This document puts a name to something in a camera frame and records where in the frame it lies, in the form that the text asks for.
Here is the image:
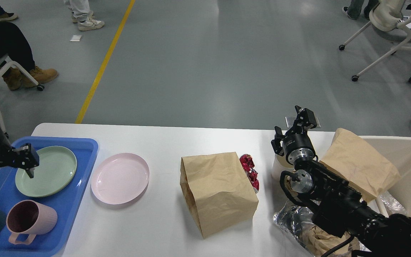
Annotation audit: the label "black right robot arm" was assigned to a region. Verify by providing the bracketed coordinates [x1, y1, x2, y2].
[271, 105, 411, 257]

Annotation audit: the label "pink plate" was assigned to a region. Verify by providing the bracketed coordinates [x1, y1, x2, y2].
[90, 153, 150, 205]

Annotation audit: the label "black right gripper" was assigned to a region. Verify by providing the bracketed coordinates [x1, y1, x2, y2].
[271, 105, 318, 165]

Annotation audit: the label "crumpled brown paper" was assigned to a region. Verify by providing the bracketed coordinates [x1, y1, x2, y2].
[301, 224, 360, 257]

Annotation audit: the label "green plate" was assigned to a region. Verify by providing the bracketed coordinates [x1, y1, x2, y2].
[15, 145, 78, 197]

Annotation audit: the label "white paper cup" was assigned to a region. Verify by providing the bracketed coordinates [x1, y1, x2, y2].
[271, 154, 295, 182]

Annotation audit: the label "blue plastic tray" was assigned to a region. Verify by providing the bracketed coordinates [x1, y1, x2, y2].
[0, 136, 98, 257]

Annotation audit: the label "standing person white sneakers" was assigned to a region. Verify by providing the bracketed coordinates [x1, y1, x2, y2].
[63, 0, 105, 31]

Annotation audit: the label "white office chair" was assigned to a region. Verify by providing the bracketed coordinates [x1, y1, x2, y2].
[339, 0, 411, 83]

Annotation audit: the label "brown paper bag on table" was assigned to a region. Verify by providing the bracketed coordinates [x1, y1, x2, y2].
[179, 152, 259, 239]

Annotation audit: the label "red foil wrapper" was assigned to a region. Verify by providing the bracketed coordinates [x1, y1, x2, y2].
[239, 153, 259, 193]

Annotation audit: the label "seated person in black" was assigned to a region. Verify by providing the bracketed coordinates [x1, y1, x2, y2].
[0, 22, 58, 83]

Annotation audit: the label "paper scrap on floor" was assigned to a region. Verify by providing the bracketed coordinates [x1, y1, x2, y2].
[70, 35, 82, 42]

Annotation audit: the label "brown paper bag in bin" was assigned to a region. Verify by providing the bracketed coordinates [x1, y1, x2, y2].
[320, 128, 401, 202]

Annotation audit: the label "pink mug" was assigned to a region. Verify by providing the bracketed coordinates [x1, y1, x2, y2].
[5, 200, 58, 245]

